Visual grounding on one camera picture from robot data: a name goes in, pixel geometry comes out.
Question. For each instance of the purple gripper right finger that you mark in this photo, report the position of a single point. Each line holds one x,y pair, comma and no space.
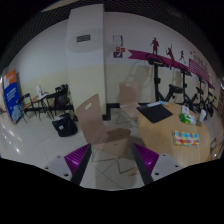
145,160

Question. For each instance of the white paper card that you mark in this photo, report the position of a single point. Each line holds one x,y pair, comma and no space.
185,110

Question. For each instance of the white cup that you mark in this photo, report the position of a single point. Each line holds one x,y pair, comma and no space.
202,116

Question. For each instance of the round wooden table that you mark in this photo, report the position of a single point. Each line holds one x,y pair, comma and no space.
166,136

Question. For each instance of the small desk with chairs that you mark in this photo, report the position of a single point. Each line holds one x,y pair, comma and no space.
50,104

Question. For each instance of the green tissue pack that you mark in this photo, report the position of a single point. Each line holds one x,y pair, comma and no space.
187,119

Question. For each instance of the near beige wooden chair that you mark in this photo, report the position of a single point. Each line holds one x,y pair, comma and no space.
110,139

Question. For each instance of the far beige wooden chair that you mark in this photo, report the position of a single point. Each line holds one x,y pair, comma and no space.
128,99

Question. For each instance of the black mat on table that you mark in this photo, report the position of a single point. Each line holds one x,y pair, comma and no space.
155,113

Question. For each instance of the blue orange roll-up banner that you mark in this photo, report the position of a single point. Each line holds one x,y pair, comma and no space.
12,96

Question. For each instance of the black bag on floor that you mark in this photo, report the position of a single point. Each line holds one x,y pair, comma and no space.
65,126

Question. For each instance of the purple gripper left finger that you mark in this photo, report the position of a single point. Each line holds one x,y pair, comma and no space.
77,162

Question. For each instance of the colourful checked folded towel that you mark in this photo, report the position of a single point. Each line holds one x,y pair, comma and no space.
186,139

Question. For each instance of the beige wooden chair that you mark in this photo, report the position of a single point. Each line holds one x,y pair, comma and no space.
128,99
110,139

